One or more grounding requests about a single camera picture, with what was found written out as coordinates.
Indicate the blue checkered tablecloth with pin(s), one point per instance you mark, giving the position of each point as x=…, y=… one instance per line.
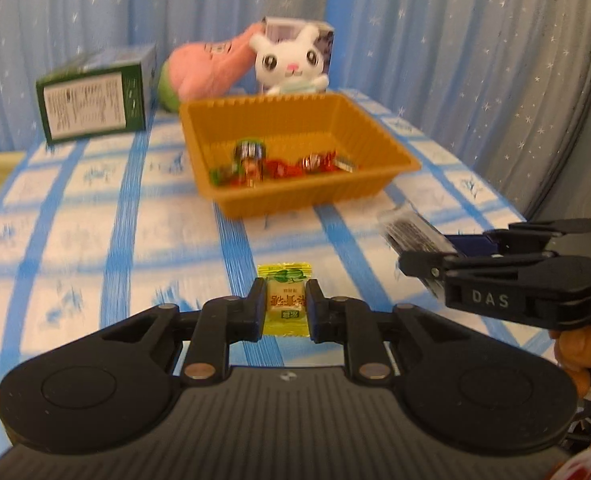
x=100, y=240

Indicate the green cardboard box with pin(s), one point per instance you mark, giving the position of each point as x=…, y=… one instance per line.
x=90, y=105

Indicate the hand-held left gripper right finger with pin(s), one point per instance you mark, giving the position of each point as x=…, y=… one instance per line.
x=316, y=305

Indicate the orange plastic tray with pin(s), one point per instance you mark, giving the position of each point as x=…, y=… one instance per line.
x=275, y=125

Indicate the clear packet of dark snack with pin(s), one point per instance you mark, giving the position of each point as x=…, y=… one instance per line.
x=415, y=235

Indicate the yellow candy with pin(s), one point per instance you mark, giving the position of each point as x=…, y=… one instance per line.
x=285, y=300

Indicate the pink starfish plush toy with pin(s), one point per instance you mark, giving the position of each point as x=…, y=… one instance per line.
x=200, y=70

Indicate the white bunny plush toy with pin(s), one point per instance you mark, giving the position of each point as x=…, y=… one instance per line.
x=288, y=62

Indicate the green silver snack packet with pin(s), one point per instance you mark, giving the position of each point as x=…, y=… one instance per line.
x=249, y=160

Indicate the red white patterned clothing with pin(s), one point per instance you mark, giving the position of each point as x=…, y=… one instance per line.
x=588, y=465

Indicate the blue star-print curtain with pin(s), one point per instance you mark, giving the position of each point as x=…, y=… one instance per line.
x=425, y=35

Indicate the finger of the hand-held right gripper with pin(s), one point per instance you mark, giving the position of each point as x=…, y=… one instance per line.
x=525, y=235
x=495, y=292

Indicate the person's right hand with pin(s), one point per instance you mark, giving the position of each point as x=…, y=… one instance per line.
x=585, y=347

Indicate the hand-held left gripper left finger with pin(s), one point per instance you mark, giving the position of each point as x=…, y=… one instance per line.
x=258, y=305

